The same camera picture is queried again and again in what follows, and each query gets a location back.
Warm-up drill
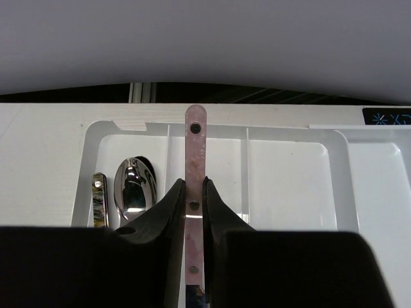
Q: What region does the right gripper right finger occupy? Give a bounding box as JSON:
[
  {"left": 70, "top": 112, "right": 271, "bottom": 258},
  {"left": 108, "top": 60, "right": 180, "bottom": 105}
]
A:
[{"left": 202, "top": 179, "right": 394, "bottom": 307}]

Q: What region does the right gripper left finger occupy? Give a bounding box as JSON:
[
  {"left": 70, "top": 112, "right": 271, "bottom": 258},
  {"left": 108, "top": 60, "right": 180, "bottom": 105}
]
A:
[{"left": 1, "top": 180, "right": 186, "bottom": 307}]

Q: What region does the pink handled spoon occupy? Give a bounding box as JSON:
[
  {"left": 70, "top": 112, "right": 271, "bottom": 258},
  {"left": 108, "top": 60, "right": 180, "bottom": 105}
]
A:
[{"left": 114, "top": 156, "right": 157, "bottom": 227}]

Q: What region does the dark handled spoon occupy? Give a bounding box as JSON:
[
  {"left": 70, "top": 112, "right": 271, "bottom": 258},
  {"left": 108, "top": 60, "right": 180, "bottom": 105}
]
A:
[{"left": 92, "top": 173, "right": 109, "bottom": 228}]

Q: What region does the white divided utensil tray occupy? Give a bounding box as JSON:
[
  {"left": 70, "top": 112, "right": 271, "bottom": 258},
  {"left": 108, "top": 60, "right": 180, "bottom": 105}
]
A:
[{"left": 70, "top": 119, "right": 411, "bottom": 232}]

